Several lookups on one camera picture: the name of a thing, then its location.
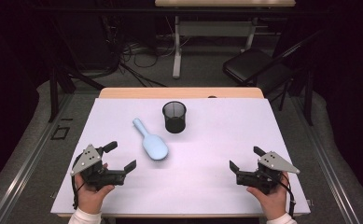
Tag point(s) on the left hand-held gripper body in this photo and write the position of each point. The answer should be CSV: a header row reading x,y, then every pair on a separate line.
x,y
90,168

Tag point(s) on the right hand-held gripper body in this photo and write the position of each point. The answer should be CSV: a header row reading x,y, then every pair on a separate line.
x,y
263,179

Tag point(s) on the black mesh pen holder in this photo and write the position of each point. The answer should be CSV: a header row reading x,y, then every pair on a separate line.
x,y
174,124

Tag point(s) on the person's right hand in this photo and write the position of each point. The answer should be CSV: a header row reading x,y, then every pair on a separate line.
x,y
274,203

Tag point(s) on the person's left hand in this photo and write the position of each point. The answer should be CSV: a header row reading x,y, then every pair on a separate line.
x,y
90,199

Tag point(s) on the white table cover sheet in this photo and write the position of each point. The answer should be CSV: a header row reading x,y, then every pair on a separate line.
x,y
201,155

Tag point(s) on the black metal stand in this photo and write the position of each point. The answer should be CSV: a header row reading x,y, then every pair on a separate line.
x,y
53,93
309,99

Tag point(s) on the black folding chair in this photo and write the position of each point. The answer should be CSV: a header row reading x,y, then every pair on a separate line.
x,y
247,63

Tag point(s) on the white-legged background desk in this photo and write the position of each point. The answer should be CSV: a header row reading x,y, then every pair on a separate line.
x,y
215,28

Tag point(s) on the aluminium floor rail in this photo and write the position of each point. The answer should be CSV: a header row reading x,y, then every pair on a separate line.
x,y
325,165
28,165

